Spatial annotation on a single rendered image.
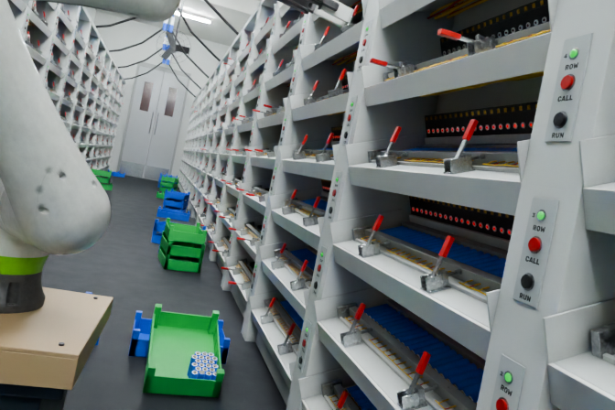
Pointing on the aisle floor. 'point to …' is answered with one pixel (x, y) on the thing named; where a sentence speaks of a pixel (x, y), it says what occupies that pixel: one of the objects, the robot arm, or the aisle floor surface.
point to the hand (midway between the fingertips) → (334, 12)
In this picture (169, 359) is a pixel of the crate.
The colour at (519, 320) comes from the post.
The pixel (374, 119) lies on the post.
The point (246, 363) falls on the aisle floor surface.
